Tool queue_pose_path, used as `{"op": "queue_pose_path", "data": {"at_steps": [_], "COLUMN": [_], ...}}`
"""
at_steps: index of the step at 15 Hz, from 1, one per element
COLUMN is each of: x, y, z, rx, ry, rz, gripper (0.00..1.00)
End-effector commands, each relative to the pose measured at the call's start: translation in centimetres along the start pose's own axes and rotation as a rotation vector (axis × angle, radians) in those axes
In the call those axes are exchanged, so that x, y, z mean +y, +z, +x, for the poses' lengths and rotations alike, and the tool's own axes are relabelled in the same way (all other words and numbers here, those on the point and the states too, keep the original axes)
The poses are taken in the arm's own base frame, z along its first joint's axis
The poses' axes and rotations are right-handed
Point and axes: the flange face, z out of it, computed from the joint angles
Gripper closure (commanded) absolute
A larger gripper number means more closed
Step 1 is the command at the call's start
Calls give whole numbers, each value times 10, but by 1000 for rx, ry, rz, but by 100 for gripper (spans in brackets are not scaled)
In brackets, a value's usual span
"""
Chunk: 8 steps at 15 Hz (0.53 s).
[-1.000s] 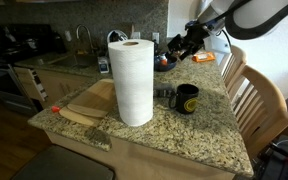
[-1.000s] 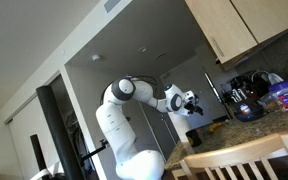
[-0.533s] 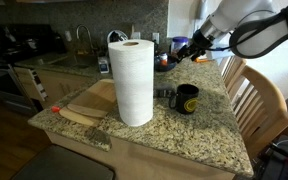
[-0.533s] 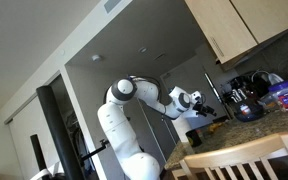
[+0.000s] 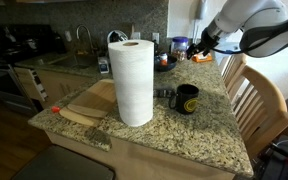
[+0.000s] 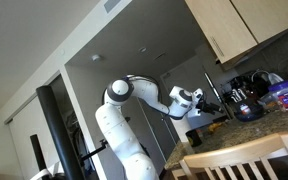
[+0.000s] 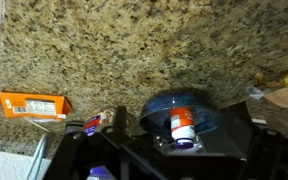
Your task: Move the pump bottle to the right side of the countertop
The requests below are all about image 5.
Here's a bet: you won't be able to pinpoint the black kitchen stove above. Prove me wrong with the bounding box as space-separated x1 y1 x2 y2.
0 23 57 116

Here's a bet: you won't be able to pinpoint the orange pill bottle white cap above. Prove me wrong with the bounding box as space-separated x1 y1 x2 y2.
159 52 169 67

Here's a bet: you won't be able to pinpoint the white paper towel roll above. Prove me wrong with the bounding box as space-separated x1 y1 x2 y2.
107 39 155 128

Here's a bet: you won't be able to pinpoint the open wooden cabinet drawer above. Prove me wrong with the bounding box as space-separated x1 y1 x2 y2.
13 66 49 103

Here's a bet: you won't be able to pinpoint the small white blue box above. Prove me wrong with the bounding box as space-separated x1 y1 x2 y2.
97 55 111 75

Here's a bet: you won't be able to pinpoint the grey wall telephone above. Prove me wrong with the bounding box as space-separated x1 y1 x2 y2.
194 0 209 20

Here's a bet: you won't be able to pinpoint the small wooden paddle board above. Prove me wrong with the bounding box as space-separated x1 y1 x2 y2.
58 106 102 128

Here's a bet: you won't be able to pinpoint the dark bowl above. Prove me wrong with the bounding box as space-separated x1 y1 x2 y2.
153 54 178 73

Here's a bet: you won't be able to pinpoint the metal arched faucet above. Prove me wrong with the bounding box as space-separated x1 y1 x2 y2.
75 23 95 56

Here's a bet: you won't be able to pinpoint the white wall outlet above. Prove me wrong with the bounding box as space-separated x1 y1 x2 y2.
130 31 141 41
151 32 160 44
63 30 73 43

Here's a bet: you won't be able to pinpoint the black mug yellow logo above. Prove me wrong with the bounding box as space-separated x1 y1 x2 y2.
168 83 200 116

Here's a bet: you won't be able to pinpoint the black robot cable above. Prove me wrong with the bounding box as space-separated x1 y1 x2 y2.
211 14 288 56

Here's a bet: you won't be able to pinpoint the orange snack package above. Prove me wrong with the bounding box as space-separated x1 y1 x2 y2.
191 52 214 64

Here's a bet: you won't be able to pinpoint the wooden cutting board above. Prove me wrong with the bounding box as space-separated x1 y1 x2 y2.
66 78 118 120

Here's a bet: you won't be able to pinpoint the black equipment case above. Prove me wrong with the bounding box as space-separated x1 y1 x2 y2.
253 134 288 180

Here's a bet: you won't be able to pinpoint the beige island base panel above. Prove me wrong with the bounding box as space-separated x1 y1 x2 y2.
44 131 236 180

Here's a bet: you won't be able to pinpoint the wooden chair back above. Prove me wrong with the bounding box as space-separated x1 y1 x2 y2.
218 53 247 101

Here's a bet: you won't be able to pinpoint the light wood base cabinets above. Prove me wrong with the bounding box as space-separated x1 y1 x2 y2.
33 68 100 109

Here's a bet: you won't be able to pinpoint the clear jar purple lid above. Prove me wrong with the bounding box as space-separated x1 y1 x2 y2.
170 36 190 62

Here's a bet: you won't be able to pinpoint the light wooden slat chair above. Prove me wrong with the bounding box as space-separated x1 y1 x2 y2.
232 64 288 161

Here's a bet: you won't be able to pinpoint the white rimmed black appliance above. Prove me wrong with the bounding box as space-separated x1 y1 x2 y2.
106 29 129 44

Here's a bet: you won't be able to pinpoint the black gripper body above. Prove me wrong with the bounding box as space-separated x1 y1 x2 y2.
193 29 220 54

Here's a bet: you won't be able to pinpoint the black coffee maker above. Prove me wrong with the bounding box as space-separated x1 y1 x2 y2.
51 32 67 55

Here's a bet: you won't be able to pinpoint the coiled telephone cord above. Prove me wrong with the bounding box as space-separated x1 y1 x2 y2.
190 18 200 48

